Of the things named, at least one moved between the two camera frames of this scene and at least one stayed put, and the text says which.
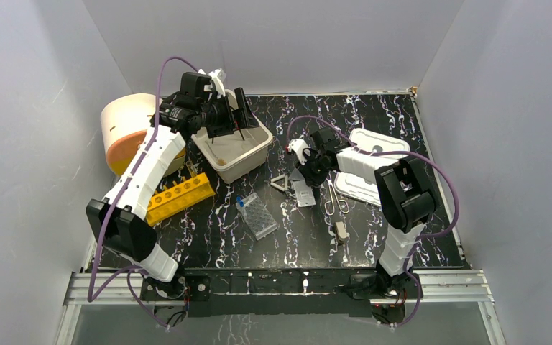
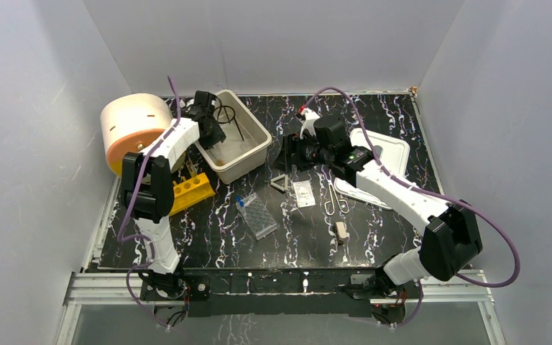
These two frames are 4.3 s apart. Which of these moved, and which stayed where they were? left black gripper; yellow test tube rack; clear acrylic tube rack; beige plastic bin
Moved: left black gripper
Stayed: yellow test tube rack; clear acrylic tube rack; beige plastic bin
